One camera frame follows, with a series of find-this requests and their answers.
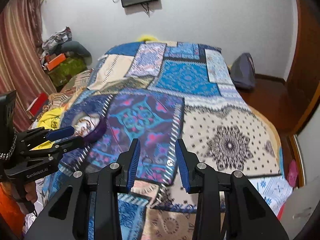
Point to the brown wooden door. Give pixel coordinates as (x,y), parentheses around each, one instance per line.
(303,81)

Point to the red box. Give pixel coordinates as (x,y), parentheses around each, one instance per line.
(37,105)

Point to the grey blue backpack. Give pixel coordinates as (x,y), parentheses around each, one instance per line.
(242,72)

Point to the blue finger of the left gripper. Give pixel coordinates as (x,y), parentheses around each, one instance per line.
(69,144)
(61,133)

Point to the green patterned storage box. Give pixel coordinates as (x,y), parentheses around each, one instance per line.
(67,69)

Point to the blue patchwork bed cover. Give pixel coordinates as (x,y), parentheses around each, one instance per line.
(158,92)

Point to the person left hand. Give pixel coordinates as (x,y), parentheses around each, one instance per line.
(30,192)

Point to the yellow towel blanket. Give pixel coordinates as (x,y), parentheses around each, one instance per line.
(49,120)

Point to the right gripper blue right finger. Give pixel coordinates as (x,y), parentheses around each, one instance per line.
(200,178)

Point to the pink slipper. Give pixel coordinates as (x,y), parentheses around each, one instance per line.
(292,174)

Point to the pile of patterned clothes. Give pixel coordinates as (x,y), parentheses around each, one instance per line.
(56,39)

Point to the striped beige quilt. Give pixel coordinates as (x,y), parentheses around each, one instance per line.
(69,93)

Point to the red striped curtain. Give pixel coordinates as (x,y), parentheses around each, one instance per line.
(21,48)

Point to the yellow round object behind bed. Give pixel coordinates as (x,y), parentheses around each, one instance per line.
(147,38)

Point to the purple heart-shaped tin box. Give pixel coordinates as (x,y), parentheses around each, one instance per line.
(91,127)

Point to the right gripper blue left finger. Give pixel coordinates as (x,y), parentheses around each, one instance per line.
(117,177)

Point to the dark green pillow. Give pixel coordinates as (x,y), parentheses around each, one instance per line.
(75,47)

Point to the orange shoe box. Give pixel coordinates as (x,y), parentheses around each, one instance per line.
(56,61)

